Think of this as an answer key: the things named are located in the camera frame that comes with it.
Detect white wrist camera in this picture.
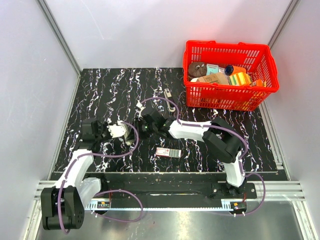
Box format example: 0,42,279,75
135,101,145,112
106,121,129,138

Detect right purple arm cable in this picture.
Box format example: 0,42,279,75
136,97,267,217

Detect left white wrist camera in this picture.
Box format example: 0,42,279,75
106,121,129,138

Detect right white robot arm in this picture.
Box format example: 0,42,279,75
132,113,248,198

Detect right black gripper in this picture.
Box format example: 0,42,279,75
126,117,157,142

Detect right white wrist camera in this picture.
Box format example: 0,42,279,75
135,101,145,112

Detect orange bottle blue cap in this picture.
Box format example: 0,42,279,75
224,64,247,76

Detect red plastic shopping basket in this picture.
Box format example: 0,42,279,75
183,40,279,111

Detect teal white small box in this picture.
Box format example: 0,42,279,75
206,63,219,76

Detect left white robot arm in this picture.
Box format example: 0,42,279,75
40,118,111,233

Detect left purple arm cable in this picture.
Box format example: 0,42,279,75
56,121,145,235

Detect red white staple box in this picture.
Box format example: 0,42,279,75
155,147,182,158

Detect brown cardboard package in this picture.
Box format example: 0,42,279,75
190,72,230,86

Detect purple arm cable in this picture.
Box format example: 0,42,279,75
136,97,267,217
56,121,145,235

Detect cream white stapler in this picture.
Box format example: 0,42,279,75
123,122,136,146

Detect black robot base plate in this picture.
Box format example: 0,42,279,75
86,172,257,210

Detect small orange packet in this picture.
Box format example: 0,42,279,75
250,79,266,87

